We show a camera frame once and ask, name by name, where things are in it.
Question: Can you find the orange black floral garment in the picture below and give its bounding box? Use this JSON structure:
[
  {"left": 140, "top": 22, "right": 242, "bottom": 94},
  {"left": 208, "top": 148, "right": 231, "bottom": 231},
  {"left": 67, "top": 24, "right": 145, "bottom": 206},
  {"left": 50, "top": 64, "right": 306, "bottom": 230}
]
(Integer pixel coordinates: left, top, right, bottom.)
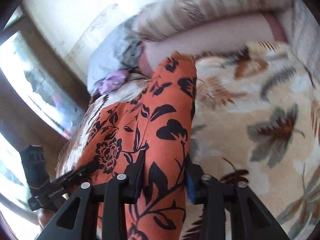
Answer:
[{"left": 77, "top": 53, "right": 197, "bottom": 239}]

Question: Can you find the person's left hand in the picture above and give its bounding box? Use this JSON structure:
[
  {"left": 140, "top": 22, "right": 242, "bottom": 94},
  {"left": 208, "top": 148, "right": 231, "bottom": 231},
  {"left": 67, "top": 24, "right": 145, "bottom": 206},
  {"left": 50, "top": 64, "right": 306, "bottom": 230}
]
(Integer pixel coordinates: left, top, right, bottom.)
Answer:
[{"left": 37, "top": 208, "right": 56, "bottom": 229}]

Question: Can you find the stained glass window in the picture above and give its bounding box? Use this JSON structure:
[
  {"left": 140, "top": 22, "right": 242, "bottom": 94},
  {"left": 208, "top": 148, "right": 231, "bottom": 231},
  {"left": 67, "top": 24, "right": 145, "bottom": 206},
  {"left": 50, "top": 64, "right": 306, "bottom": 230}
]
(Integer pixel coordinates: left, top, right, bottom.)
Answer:
[{"left": 1, "top": 31, "right": 84, "bottom": 139}]

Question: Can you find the cream leaf pattern blanket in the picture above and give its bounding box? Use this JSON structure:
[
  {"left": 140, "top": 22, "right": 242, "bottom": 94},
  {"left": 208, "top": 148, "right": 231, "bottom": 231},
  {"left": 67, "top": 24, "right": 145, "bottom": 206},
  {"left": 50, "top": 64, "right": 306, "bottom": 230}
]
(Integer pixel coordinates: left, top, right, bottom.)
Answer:
[{"left": 56, "top": 42, "right": 319, "bottom": 239}]

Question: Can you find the purple floral cloth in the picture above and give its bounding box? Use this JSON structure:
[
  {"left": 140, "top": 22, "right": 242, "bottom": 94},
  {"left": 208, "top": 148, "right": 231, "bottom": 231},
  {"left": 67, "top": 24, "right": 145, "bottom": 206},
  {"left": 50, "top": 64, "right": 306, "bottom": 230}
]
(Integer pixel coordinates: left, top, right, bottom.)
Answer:
[{"left": 97, "top": 70, "right": 130, "bottom": 95}]

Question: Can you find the pink mauve quilted mattress cover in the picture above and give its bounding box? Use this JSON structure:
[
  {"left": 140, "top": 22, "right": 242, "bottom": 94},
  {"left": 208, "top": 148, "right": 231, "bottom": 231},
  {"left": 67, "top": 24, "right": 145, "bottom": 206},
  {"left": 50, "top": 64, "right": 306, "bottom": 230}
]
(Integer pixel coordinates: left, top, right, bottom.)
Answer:
[{"left": 138, "top": 12, "right": 286, "bottom": 77}]

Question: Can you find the striped floral pillow right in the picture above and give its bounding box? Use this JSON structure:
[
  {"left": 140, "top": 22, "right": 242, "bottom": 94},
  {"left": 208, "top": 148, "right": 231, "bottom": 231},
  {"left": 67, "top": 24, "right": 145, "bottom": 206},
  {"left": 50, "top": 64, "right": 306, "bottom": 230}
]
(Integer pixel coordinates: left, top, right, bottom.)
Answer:
[{"left": 279, "top": 0, "right": 319, "bottom": 78}]

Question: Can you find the long striped bolster pillow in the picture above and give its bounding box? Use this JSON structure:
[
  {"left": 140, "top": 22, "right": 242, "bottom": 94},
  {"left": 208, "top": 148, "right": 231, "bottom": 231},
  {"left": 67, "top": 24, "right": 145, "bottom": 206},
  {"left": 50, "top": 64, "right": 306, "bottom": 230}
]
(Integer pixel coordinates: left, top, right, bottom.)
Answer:
[{"left": 132, "top": 0, "right": 291, "bottom": 42}]

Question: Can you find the brown wooden window frame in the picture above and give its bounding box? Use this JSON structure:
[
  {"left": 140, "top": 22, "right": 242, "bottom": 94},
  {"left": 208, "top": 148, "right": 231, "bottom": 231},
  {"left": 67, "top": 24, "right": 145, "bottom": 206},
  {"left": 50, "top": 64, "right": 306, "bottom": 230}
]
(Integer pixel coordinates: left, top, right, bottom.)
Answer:
[{"left": 0, "top": 2, "right": 91, "bottom": 170}]

